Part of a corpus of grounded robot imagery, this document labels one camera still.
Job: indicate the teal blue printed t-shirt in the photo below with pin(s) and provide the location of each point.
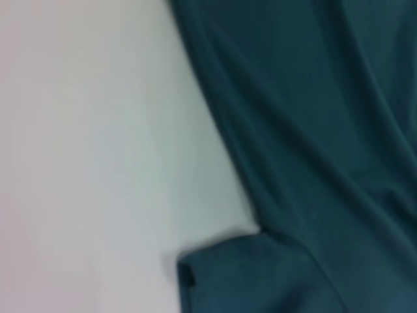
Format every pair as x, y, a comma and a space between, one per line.
309, 130

